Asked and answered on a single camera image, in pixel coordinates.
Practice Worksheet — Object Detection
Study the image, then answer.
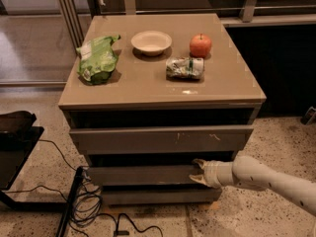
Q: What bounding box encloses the grey top drawer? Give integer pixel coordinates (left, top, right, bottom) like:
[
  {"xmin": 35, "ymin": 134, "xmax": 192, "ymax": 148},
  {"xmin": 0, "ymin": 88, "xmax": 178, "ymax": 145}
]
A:
[{"xmin": 70, "ymin": 125, "xmax": 253, "ymax": 155}]

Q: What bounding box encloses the black power strip bar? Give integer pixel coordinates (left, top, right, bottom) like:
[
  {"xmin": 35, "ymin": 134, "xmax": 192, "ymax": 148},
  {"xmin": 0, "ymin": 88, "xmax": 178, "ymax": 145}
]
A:
[{"xmin": 55, "ymin": 167, "xmax": 83, "ymax": 237}]

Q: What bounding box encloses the green chip bag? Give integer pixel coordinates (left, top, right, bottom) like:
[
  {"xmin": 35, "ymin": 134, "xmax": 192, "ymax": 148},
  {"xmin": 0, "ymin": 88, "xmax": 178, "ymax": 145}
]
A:
[{"xmin": 76, "ymin": 35, "xmax": 120, "ymax": 85}]

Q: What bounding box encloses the red apple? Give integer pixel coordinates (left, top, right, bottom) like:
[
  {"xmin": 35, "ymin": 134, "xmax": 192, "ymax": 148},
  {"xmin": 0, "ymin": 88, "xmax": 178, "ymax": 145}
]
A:
[{"xmin": 190, "ymin": 34, "xmax": 212, "ymax": 58}]

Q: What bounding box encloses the grey drawer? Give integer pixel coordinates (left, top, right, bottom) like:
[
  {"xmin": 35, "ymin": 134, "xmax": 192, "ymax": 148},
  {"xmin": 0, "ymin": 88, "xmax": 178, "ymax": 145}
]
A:
[
  {"xmin": 102, "ymin": 188, "xmax": 222, "ymax": 205},
  {"xmin": 88, "ymin": 164, "xmax": 202, "ymax": 186},
  {"xmin": 70, "ymin": 125, "xmax": 253, "ymax": 155}
]

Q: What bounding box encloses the black stand base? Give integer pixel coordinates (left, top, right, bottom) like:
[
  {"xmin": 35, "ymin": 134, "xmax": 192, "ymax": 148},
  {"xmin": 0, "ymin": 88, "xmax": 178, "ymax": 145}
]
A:
[{"xmin": 0, "ymin": 111, "xmax": 65, "ymax": 212}]

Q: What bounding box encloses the dark object at right edge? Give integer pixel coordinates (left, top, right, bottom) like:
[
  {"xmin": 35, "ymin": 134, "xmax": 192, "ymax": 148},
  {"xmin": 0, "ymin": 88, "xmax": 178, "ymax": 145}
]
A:
[{"xmin": 300, "ymin": 107, "xmax": 316, "ymax": 125}]

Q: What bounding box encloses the grey drawer cabinet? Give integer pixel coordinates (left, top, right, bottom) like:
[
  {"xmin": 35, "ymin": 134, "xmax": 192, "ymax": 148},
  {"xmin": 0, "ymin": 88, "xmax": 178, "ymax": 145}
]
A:
[{"xmin": 59, "ymin": 14, "xmax": 266, "ymax": 192}]

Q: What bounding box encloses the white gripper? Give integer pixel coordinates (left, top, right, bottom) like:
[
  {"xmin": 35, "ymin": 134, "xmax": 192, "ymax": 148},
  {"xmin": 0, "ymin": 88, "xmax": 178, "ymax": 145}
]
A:
[{"xmin": 190, "ymin": 159, "xmax": 235, "ymax": 188}]

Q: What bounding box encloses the black cable bundle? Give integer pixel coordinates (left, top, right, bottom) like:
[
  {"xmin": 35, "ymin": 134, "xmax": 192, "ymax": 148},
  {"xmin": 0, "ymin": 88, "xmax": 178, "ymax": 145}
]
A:
[{"xmin": 3, "ymin": 138, "xmax": 165, "ymax": 237}]

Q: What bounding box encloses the metal railing frame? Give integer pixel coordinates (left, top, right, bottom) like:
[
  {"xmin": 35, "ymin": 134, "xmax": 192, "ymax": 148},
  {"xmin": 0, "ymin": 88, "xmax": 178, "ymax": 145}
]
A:
[{"xmin": 57, "ymin": 0, "xmax": 316, "ymax": 45}]

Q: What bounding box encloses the grey bottom drawer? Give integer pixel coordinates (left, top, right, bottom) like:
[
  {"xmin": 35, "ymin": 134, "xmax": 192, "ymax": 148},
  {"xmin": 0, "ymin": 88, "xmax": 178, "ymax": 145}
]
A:
[{"xmin": 102, "ymin": 188, "xmax": 222, "ymax": 205}]

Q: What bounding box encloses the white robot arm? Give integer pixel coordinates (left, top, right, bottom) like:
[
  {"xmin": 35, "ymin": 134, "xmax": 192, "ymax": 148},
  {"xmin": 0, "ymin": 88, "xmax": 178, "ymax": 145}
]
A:
[{"xmin": 190, "ymin": 156, "xmax": 316, "ymax": 215}]

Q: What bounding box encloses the white paper bowl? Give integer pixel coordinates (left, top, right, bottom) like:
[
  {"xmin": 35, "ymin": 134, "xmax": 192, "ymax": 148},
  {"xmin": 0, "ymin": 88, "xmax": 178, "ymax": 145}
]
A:
[{"xmin": 131, "ymin": 31, "xmax": 172, "ymax": 56}]

